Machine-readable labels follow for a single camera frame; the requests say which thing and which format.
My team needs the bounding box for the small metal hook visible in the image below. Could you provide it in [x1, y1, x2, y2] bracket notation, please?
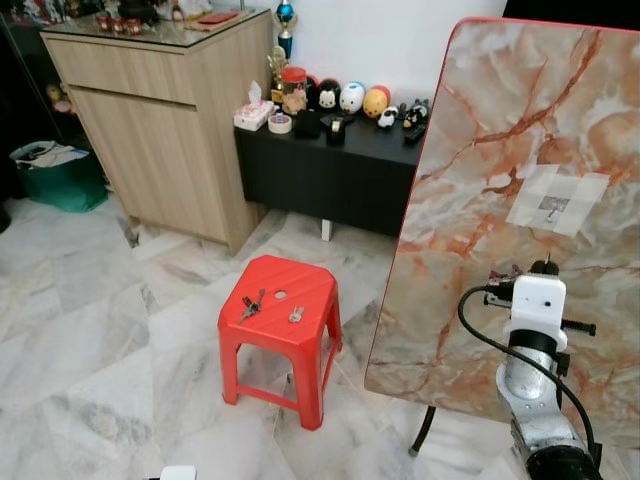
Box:
[541, 197, 567, 222]

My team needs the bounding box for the marble pattern folding table top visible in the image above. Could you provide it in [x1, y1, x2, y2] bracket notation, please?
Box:
[363, 18, 640, 448]

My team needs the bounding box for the yellow egg figure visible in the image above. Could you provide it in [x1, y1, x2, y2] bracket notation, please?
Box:
[363, 86, 393, 120]

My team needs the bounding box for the black low sideboard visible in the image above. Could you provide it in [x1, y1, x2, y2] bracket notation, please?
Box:
[235, 100, 431, 241]

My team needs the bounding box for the red plastic stool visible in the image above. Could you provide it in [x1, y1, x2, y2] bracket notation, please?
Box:
[218, 255, 343, 431]

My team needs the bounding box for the white egg figure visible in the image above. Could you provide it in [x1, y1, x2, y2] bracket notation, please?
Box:
[340, 82, 366, 115]

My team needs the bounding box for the dark key bunch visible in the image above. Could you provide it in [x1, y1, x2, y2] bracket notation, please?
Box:
[239, 289, 267, 323]

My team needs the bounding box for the clear jar with red lid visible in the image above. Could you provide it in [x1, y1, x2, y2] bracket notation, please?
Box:
[281, 66, 309, 117]

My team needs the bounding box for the pink tissue box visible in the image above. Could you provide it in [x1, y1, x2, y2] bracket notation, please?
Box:
[234, 82, 276, 132]

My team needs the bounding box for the gold trophy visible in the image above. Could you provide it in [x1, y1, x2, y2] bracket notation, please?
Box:
[267, 45, 290, 103]

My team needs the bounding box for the blue ball trophy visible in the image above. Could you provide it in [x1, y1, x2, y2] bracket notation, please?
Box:
[275, 0, 299, 59]

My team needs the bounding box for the light wooden cabinet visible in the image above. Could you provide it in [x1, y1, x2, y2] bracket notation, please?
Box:
[40, 8, 276, 254]

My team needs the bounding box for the flat red case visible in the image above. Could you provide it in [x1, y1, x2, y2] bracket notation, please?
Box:
[197, 10, 240, 26]

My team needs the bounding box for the green storage bin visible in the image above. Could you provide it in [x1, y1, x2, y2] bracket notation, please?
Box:
[10, 140, 108, 213]

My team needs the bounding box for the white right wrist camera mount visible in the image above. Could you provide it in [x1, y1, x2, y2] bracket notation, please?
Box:
[505, 275, 598, 352]

